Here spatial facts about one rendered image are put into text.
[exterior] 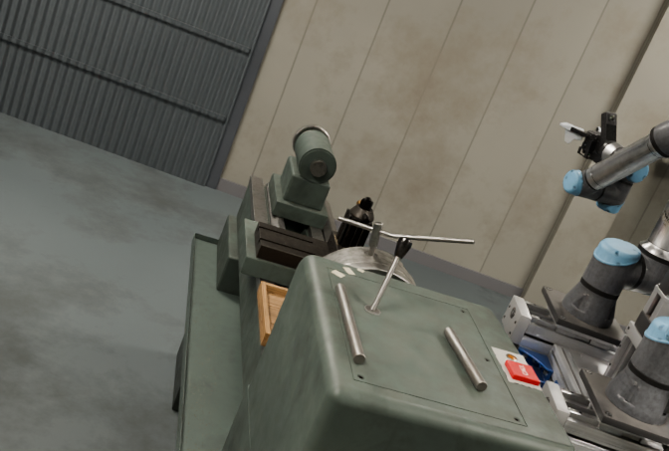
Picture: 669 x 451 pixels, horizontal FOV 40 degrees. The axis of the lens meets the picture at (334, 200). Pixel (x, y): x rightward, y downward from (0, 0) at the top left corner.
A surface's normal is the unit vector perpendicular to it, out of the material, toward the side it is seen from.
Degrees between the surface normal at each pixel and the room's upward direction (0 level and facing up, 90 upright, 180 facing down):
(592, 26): 90
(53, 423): 0
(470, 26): 90
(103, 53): 90
